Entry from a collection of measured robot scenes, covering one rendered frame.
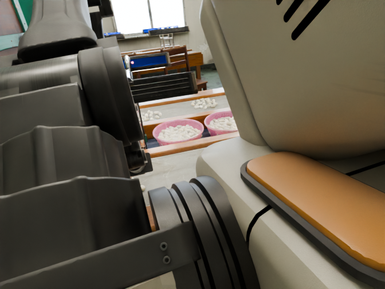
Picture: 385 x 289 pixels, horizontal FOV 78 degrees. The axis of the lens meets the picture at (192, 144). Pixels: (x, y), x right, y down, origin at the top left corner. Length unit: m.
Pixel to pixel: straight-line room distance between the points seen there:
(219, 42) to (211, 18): 0.02
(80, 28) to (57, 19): 0.03
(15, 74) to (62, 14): 0.09
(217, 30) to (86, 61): 0.09
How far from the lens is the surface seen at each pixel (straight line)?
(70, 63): 0.19
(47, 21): 0.27
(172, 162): 1.02
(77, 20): 0.26
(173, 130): 1.32
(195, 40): 6.21
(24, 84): 0.19
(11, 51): 1.61
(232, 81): 0.16
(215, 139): 1.12
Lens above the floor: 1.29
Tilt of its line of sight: 29 degrees down
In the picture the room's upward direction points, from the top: 5 degrees counter-clockwise
